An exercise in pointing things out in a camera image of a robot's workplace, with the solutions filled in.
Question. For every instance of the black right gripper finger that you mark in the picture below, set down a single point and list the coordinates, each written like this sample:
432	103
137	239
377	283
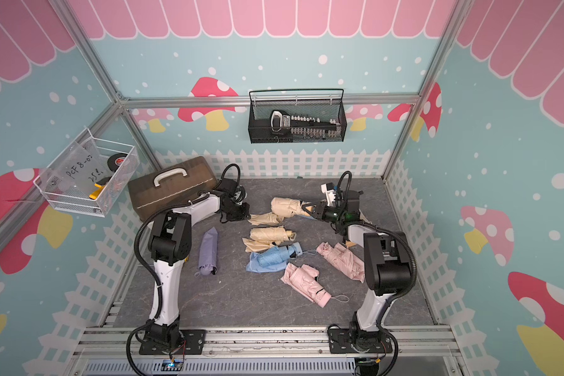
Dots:
310	207
318	215

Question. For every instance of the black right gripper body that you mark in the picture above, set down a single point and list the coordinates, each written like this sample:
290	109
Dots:
331	215

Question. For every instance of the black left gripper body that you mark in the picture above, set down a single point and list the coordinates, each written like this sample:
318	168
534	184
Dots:
236	211

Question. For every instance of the beige sleeved umbrella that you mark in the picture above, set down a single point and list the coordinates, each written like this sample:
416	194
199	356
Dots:
281	209

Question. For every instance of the pink umbrella sleeve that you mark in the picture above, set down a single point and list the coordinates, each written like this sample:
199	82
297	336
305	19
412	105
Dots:
343	260

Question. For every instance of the purple sleeved umbrella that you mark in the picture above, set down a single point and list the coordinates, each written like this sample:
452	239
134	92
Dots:
208	252

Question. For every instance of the light blue sleeved umbrella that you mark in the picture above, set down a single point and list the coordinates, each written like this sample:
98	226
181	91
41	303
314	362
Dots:
276	258

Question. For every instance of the pink sleeved umbrella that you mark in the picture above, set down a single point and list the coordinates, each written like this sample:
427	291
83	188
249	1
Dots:
304	280

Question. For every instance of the beige umbrella sleeve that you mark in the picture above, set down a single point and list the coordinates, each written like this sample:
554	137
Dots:
364	218

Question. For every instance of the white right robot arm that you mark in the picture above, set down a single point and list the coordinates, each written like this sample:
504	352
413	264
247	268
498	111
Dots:
390	268

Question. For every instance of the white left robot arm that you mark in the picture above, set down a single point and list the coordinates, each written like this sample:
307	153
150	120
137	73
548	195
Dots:
162	245

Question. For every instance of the brown and cream toolbox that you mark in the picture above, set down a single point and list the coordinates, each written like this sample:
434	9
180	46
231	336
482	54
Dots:
177	184

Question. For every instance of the socket set in basket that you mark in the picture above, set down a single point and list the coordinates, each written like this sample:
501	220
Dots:
296	128

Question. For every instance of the black tape roll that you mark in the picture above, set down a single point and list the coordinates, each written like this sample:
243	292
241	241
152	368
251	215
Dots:
115	161

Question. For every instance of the yellow tool in bin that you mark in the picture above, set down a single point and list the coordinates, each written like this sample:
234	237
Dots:
100	186

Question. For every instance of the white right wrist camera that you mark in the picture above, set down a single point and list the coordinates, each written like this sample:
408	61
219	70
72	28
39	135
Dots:
330	192

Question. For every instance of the black wire mesh basket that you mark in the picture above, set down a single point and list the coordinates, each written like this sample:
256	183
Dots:
325	104

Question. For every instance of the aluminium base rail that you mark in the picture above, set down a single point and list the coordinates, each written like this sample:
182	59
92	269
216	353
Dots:
423	350

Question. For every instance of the clear plastic wall bin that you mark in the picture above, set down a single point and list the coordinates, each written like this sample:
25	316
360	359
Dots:
69	179

